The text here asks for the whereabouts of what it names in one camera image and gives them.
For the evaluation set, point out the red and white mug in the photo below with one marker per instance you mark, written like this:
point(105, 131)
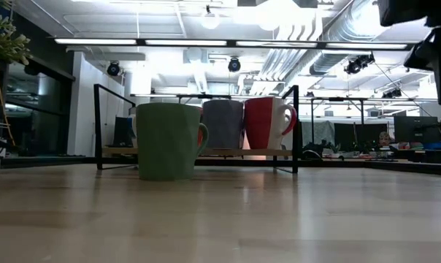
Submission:
point(258, 124)

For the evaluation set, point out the greyish blue mug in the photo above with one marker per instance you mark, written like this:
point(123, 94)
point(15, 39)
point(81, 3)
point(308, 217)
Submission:
point(223, 124)

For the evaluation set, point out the green faceted mug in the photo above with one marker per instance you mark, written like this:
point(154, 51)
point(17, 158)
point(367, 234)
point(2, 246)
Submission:
point(167, 142)

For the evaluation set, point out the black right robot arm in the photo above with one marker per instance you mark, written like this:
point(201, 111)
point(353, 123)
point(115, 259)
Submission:
point(414, 9)

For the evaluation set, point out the black background monitor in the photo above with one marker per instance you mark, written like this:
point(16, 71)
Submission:
point(359, 134)
point(415, 129)

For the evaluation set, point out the black ceiling track lights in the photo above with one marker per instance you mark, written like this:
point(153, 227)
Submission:
point(392, 93)
point(359, 65)

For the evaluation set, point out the person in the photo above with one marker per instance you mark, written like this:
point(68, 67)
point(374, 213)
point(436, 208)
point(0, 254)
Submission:
point(384, 139)

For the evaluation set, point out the black background table stand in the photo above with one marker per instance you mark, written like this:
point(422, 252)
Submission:
point(312, 120)

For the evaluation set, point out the black background robot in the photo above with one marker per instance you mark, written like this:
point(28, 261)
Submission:
point(317, 150)

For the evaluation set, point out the black round ceiling spotlight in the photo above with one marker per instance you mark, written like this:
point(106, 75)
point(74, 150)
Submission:
point(113, 68)
point(234, 65)

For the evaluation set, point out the white globe pendant lamp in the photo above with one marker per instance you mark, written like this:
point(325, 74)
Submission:
point(210, 19)

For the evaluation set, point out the potted plant striped pot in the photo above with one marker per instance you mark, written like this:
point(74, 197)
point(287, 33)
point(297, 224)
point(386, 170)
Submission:
point(5, 40)

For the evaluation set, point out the silver ventilation duct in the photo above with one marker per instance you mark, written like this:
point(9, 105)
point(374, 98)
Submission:
point(326, 62)

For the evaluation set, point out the wooden shelf black metal frame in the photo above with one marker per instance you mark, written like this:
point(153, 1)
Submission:
point(242, 152)

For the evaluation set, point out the black metal rig frame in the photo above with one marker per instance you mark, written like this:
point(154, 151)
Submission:
point(41, 161)

